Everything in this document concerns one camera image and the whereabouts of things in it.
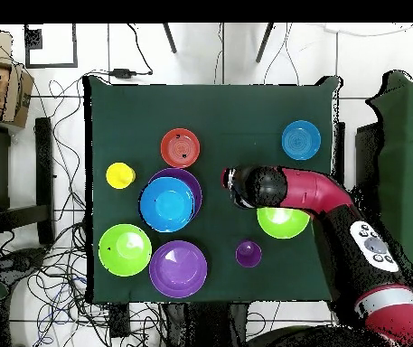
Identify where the black bench frame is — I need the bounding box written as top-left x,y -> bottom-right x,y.
0,117 -> 56,247

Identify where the green plastic bowl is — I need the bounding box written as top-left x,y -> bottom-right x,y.
256,206 -> 312,240
98,223 -> 153,278

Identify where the brown cardboard box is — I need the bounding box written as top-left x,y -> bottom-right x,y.
0,28 -> 35,129

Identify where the purple plastic cup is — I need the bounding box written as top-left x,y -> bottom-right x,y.
235,239 -> 263,269

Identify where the deep blue plastic bowl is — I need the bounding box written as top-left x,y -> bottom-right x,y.
139,176 -> 196,233

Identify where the black power adapter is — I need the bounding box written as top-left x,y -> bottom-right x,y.
109,67 -> 138,79

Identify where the yellow plastic cup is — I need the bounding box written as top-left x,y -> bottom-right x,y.
105,162 -> 137,190

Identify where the black square frame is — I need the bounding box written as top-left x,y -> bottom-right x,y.
23,23 -> 79,69

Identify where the black stand foot with knob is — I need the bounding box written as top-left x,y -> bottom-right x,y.
0,245 -> 52,277

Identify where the orange ribbed plastic bowl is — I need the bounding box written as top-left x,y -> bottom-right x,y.
160,127 -> 202,169

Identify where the black tripod leg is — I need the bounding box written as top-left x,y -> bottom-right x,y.
255,23 -> 275,63
162,23 -> 178,54

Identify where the purple plastic bowl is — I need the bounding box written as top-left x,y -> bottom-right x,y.
148,239 -> 209,300
147,167 -> 203,218

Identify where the shallow ribbed blue bowl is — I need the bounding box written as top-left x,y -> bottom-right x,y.
281,119 -> 322,161

